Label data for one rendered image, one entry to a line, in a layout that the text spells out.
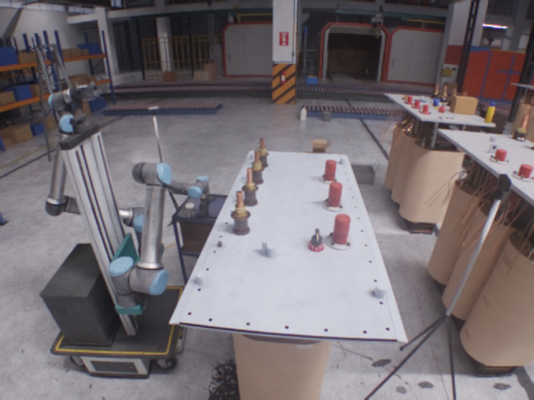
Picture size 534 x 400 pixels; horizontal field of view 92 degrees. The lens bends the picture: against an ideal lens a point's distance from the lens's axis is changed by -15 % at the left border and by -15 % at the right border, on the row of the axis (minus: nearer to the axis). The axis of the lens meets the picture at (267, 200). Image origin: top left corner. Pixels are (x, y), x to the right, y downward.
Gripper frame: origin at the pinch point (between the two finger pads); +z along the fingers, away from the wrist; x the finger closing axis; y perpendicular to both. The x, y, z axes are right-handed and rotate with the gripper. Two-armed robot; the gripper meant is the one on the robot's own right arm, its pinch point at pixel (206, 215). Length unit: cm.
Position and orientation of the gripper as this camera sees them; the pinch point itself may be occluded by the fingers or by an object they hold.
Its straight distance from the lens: 248.0
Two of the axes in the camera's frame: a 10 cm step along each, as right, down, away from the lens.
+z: 0.0, 8.8, 4.8
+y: -9.9, -0.8, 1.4
